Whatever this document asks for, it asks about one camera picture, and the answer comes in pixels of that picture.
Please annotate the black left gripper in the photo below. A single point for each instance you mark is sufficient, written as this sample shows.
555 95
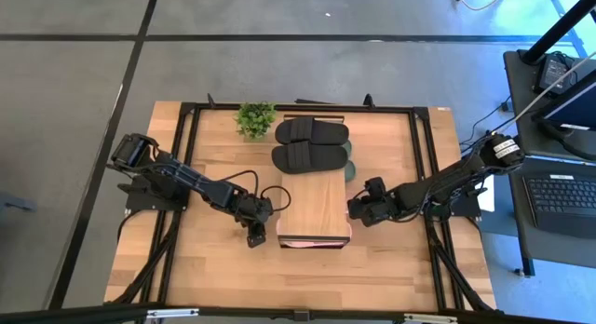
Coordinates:
253 210

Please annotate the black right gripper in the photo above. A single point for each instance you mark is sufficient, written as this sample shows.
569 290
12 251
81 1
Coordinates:
384 207

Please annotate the black slide sandal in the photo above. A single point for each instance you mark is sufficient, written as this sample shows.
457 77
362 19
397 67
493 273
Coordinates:
321 130
321 157

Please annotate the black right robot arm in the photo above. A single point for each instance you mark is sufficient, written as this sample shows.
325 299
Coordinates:
447 182

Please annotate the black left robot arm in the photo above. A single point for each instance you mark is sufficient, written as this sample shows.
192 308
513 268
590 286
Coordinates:
186 177

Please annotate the green potted plant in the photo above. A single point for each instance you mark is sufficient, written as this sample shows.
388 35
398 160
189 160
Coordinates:
255 121

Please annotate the white paper sheet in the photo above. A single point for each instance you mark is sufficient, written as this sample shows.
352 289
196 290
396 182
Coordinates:
488 200

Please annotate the black side desk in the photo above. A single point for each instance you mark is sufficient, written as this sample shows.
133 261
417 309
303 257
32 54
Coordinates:
517 105
517 221

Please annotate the black rig crossbar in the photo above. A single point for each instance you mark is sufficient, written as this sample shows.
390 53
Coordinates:
93 312

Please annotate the black laptop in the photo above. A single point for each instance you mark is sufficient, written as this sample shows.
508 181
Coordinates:
559 198

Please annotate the black monitor with stand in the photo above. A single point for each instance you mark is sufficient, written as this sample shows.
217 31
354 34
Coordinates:
572 110

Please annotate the black power adapter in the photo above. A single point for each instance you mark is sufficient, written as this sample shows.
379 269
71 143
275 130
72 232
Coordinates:
553 72

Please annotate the black diagonal pole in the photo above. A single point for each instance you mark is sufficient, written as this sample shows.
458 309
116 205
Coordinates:
559 28

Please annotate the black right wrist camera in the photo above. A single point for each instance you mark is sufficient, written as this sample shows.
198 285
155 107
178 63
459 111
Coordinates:
375 186

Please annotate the wooden shelf with black frame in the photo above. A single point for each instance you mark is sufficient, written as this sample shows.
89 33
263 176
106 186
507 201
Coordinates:
316 207

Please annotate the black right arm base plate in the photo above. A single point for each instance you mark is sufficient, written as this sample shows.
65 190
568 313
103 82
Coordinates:
465 207

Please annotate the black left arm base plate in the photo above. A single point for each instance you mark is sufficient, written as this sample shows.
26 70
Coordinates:
149 200

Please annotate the black aluminium table frame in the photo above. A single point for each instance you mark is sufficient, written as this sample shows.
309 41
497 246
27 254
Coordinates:
219 108

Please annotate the black frame clamp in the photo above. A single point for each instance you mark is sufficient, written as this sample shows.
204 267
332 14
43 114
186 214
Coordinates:
211 101
369 101

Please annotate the black camera bracket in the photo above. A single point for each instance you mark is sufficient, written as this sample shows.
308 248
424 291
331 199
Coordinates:
302 315

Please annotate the silver metal bracket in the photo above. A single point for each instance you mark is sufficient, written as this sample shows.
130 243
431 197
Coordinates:
430 319
172 313

